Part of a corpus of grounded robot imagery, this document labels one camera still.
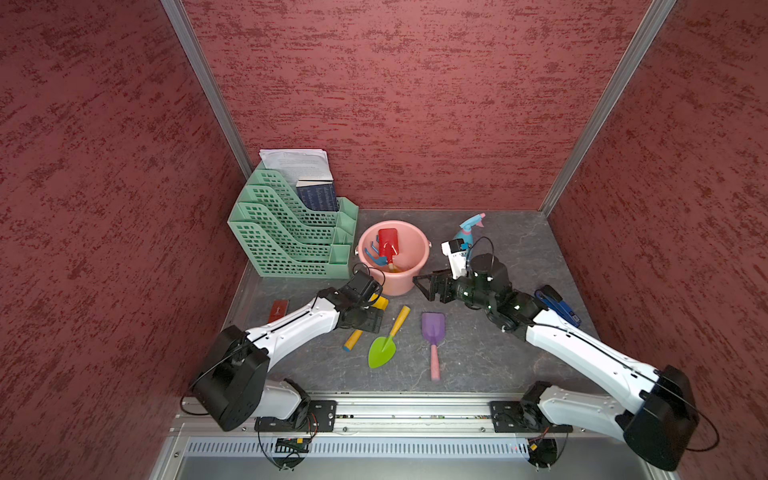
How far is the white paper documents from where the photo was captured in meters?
1.00

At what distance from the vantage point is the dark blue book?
42.0 inches

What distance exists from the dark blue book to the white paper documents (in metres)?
0.01

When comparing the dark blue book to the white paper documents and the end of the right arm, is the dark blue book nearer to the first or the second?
the white paper documents

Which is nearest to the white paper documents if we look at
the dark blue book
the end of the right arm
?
the dark blue book
